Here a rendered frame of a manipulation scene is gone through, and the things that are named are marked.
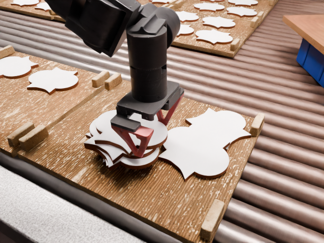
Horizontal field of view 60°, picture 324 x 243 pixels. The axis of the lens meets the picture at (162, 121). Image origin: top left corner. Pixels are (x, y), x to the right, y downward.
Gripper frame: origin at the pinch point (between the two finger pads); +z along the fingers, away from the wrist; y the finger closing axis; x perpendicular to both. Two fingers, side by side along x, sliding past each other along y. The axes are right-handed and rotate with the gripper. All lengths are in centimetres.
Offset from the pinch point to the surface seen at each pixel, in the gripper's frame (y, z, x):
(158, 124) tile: 3.5, -0.1, 0.3
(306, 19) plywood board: 69, -4, -20
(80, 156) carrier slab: -5.8, 5.7, 13.1
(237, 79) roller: 42.5, 8.2, -6.0
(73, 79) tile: 16.5, 4.5, 34.0
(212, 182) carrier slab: -0.2, 6.1, -12.3
